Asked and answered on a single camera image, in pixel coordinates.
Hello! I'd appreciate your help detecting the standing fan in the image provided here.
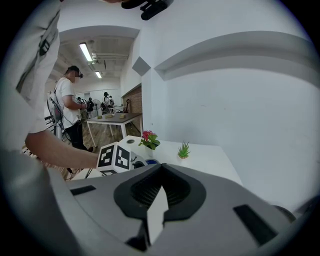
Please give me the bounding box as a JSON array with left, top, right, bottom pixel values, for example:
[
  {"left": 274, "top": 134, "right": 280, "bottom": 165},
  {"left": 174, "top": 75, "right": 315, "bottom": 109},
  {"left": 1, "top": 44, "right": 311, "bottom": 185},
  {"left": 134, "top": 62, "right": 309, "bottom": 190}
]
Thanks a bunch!
[{"left": 92, "top": 98, "right": 103, "bottom": 119}]

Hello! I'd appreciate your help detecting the person's left forearm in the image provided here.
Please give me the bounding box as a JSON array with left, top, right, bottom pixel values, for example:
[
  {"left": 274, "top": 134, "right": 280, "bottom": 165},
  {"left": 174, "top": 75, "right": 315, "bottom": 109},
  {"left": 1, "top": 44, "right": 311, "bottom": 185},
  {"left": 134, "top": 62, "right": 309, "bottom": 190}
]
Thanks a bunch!
[{"left": 24, "top": 129, "right": 100, "bottom": 171}]

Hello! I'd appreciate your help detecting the dark top white leg table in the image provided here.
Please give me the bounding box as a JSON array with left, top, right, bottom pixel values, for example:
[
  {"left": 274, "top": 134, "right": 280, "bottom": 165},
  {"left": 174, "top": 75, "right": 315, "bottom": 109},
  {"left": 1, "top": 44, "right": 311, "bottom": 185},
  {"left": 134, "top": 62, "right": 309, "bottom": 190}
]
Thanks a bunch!
[{"left": 85, "top": 112, "right": 143, "bottom": 148}]

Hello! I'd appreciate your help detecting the black head-worn camera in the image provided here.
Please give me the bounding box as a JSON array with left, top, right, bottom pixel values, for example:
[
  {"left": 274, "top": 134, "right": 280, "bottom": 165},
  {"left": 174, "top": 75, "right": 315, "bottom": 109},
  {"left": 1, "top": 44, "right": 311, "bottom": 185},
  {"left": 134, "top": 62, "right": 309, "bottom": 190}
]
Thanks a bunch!
[{"left": 120, "top": 0, "right": 175, "bottom": 21}]

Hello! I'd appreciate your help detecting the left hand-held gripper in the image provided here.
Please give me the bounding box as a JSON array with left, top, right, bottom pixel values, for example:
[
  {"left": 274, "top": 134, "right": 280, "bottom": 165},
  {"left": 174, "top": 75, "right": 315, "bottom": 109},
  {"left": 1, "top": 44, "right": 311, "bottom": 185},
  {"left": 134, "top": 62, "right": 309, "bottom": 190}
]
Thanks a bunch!
[{"left": 96, "top": 142, "right": 148, "bottom": 177}]

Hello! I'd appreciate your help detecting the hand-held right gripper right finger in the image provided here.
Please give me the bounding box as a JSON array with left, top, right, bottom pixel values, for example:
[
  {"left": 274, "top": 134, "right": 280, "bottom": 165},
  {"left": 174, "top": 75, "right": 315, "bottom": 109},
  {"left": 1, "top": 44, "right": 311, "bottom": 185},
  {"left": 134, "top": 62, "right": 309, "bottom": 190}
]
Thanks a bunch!
[{"left": 156, "top": 163, "right": 298, "bottom": 256}]

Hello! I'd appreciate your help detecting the grey square wall panel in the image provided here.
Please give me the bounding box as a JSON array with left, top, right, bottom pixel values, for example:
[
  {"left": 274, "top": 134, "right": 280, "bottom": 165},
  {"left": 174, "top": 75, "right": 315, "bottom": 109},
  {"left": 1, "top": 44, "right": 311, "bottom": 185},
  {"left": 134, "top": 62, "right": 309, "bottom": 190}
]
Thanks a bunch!
[{"left": 131, "top": 56, "right": 152, "bottom": 77}]

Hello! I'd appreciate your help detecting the pink flower plant white pot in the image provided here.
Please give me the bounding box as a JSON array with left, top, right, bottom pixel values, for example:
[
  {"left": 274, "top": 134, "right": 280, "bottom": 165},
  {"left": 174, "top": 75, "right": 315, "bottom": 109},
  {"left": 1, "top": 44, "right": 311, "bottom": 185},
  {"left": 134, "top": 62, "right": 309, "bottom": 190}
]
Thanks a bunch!
[{"left": 138, "top": 129, "right": 161, "bottom": 159}]

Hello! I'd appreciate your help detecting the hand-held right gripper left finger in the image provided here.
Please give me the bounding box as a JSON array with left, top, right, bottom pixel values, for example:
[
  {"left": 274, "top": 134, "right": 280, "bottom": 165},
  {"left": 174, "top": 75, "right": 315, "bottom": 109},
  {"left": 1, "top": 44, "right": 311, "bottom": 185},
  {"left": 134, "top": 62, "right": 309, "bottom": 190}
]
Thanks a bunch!
[{"left": 66, "top": 163, "right": 165, "bottom": 256}]

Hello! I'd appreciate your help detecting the small green potted plant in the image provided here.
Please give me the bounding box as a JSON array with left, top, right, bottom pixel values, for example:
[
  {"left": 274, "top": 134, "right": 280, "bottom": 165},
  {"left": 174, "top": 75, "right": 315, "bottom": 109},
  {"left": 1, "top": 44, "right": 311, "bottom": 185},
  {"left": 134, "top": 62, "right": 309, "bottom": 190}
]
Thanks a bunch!
[{"left": 177, "top": 140, "right": 192, "bottom": 160}]

